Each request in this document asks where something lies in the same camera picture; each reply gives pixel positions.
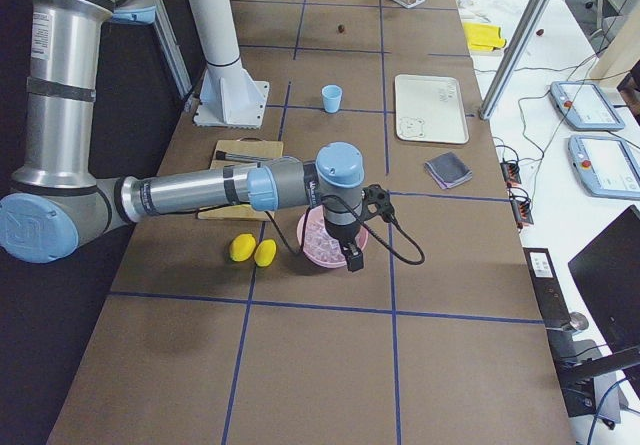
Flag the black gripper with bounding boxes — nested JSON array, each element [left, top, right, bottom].
[[323, 209, 363, 271]]

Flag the clear ice cubes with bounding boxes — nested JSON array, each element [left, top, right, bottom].
[[303, 220, 346, 268]]

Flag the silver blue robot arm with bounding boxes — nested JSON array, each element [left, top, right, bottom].
[[1, 0, 364, 271]]

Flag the light blue plastic cup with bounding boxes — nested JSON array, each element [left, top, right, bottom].
[[321, 84, 343, 114]]

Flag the pink bowl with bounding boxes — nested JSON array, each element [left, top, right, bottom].
[[296, 206, 369, 261]]

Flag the yellow lemon near bowl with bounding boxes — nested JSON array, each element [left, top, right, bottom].
[[254, 239, 277, 268]]

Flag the yellow lemon near edge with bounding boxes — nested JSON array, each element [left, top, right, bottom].
[[228, 233, 257, 262]]

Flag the grey folded cloth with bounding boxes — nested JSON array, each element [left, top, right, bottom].
[[425, 152, 473, 190]]

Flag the wooden cutting board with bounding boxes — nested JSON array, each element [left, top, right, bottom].
[[197, 138, 284, 222]]

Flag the cream bear tray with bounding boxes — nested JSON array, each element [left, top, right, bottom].
[[394, 74, 469, 145]]

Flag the lower orange connector block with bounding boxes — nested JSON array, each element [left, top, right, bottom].
[[510, 196, 534, 229]]

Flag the orange connector block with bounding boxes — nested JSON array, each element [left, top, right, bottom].
[[510, 196, 534, 229], [500, 161, 521, 187]]

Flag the upper orange connector block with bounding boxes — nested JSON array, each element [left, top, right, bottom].
[[500, 161, 521, 187]]

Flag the black box with label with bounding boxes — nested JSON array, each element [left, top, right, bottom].
[[523, 247, 570, 330]]

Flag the black monitor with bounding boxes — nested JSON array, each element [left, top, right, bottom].
[[569, 205, 640, 351]]

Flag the yellow cloth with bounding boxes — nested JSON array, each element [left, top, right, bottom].
[[462, 22, 507, 52]]

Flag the black monitor stand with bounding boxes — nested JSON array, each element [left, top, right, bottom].
[[545, 316, 639, 429]]

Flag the lower teach pendant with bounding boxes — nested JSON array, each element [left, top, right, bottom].
[[568, 135, 639, 200]]

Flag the teach pendant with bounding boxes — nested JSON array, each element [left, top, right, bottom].
[[568, 135, 639, 200], [550, 80, 625, 132]]

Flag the upper teach pendant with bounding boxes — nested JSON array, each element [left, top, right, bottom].
[[550, 80, 625, 132]]

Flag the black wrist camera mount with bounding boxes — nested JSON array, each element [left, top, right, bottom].
[[360, 184, 397, 224]]

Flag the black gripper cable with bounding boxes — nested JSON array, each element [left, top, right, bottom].
[[264, 192, 426, 267]]

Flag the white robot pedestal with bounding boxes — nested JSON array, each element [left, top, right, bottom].
[[189, 0, 270, 129]]

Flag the aluminium frame post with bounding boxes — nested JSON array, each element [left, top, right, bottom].
[[479, 0, 550, 120]]

